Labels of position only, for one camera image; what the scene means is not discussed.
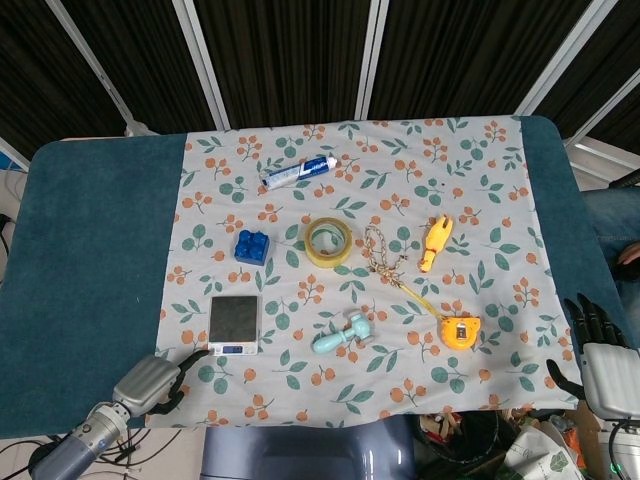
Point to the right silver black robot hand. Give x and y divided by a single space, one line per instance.
610 372

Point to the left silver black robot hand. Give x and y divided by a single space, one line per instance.
145 382

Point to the small digital scale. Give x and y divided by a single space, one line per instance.
235 320

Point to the blue toy building block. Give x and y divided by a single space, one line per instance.
251 248

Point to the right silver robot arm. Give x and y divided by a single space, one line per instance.
625 447

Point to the person hand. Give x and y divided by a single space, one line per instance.
631 256

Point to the brown cardboard piece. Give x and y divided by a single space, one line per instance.
587 425

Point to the white leaf print bag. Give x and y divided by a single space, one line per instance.
545 457

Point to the orange tape measure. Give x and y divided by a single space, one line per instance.
460 332

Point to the black waste bin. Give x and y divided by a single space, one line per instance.
465 445

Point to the blue jeans leg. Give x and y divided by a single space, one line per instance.
610 210

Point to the teal fabric table cover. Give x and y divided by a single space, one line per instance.
95 225

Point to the blue-grey robot torso base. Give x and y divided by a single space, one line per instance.
300 450

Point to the yellow adhesive tape roll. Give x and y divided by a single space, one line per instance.
320 256

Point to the yellow rubber chicken toy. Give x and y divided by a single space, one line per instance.
435 242

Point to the teal roller massager toy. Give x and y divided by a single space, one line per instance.
357 327

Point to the blue white toothpaste tube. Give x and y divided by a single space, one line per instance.
300 171

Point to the floral printed white tablecloth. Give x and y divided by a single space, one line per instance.
380 165

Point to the white partition frame bar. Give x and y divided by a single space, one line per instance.
202 65
371 60
605 107
560 55
92 65

